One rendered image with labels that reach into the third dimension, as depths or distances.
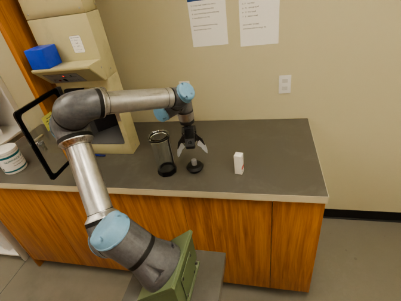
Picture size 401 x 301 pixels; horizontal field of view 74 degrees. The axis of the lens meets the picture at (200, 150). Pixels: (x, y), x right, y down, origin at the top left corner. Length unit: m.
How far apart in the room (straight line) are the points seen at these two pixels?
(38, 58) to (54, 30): 0.15
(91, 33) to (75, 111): 0.62
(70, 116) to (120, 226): 0.36
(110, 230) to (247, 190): 0.69
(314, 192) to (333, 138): 0.76
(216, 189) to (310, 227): 0.50
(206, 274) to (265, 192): 0.46
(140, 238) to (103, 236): 0.10
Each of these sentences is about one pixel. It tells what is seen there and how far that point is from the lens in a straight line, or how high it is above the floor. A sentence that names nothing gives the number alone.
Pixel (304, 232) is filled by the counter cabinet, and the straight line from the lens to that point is 1.48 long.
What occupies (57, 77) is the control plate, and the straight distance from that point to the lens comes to 1.53.
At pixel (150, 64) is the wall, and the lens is 1.83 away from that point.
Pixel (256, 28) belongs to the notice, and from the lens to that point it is 1.64.
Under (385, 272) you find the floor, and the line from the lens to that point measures 2.29.
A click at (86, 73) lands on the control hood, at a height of 1.47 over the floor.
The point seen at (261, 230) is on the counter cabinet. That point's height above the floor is 0.66.
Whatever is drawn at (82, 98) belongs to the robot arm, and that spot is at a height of 1.53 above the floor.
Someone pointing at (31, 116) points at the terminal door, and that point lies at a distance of 1.51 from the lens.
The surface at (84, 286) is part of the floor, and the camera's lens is 2.36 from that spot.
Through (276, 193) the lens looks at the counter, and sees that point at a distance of 1.24.
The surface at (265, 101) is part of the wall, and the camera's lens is 1.78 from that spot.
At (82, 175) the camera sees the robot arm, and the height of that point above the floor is 1.30.
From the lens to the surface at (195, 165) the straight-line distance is 1.37.
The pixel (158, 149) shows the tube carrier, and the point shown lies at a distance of 1.30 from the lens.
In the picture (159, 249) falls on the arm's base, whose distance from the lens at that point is 0.82.
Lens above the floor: 1.80
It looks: 34 degrees down
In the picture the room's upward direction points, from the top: 9 degrees counter-clockwise
